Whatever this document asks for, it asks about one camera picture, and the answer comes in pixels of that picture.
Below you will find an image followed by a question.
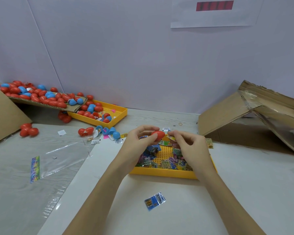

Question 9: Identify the person's left hand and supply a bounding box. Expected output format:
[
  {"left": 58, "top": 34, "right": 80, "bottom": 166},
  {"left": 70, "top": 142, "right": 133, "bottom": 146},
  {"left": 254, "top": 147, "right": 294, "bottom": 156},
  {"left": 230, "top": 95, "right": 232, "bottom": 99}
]
[{"left": 110, "top": 126, "right": 163, "bottom": 178}]

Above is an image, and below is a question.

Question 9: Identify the person's right hand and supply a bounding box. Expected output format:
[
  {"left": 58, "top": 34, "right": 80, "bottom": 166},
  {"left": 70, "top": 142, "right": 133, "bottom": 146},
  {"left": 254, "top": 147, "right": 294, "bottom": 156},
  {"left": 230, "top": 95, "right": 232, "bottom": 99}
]
[{"left": 168, "top": 131, "right": 217, "bottom": 181}]

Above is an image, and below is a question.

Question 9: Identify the single red plastic egg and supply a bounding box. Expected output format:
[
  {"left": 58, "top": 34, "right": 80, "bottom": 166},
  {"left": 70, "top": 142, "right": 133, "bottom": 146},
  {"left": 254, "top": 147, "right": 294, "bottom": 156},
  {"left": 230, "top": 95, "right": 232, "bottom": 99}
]
[{"left": 151, "top": 130, "right": 166, "bottom": 141}]

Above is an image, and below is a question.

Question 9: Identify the blue packet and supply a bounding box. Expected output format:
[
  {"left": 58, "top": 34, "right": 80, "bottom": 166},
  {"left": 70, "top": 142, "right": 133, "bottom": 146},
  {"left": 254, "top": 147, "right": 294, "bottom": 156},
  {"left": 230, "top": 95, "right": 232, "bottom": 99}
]
[{"left": 144, "top": 192, "right": 167, "bottom": 212}]

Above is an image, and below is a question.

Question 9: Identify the pile of plastic eggs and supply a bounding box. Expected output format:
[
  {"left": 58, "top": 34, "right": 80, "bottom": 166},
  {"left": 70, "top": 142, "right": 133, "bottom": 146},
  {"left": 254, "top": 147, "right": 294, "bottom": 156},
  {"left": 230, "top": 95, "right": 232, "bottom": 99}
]
[{"left": 0, "top": 80, "right": 128, "bottom": 141}]

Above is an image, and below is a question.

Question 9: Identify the person's right forearm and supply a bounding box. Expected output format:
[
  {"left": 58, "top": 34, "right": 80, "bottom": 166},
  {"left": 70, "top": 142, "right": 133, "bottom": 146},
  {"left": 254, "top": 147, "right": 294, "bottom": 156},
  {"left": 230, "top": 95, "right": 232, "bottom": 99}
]
[{"left": 198, "top": 171, "right": 266, "bottom": 235}]

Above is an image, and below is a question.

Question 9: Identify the person's left forearm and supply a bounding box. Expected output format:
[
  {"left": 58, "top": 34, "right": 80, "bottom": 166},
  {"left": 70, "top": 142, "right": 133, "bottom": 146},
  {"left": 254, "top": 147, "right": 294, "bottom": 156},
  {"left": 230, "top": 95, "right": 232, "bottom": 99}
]
[{"left": 64, "top": 170, "right": 130, "bottom": 235}]

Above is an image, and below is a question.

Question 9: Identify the yellow plastic tray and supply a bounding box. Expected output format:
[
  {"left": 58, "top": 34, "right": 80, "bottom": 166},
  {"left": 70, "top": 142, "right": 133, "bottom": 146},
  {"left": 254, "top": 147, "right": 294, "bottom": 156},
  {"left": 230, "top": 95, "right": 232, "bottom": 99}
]
[{"left": 130, "top": 131, "right": 218, "bottom": 180}]

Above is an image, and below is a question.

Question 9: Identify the yellow tray under eggs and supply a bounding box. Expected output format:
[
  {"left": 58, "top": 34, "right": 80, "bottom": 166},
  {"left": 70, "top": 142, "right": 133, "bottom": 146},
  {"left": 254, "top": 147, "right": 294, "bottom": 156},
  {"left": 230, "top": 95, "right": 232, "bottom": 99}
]
[{"left": 69, "top": 100, "right": 128, "bottom": 128}]

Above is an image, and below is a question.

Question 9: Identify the torn flattened cardboard box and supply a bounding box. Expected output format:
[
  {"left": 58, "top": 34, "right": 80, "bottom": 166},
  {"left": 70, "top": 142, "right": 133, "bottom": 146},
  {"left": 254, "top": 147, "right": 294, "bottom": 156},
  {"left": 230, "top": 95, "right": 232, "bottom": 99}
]
[{"left": 198, "top": 80, "right": 294, "bottom": 157}]

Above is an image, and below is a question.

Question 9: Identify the clear bag with coloured label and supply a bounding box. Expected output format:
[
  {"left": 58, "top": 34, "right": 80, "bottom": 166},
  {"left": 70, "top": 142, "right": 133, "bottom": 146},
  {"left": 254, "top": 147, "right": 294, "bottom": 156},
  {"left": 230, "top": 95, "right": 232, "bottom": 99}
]
[{"left": 30, "top": 142, "right": 94, "bottom": 184}]

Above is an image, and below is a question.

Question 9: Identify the brown cardboard sheet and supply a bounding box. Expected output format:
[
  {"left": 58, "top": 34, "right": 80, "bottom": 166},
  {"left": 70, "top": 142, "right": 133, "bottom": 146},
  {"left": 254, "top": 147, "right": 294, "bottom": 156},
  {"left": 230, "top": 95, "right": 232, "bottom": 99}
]
[{"left": 10, "top": 95, "right": 86, "bottom": 114}]

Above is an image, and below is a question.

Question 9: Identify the tall brown cardboard box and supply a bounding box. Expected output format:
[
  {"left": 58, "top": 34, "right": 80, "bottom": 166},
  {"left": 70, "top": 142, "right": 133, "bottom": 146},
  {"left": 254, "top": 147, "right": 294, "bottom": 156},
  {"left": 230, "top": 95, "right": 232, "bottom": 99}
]
[{"left": 0, "top": 85, "right": 33, "bottom": 147}]

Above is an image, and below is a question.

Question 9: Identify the white paper sign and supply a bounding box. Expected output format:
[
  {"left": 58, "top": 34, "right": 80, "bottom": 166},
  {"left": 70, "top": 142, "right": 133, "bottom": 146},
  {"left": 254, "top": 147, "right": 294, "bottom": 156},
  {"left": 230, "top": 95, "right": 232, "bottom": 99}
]
[{"left": 171, "top": 0, "right": 264, "bottom": 29}]

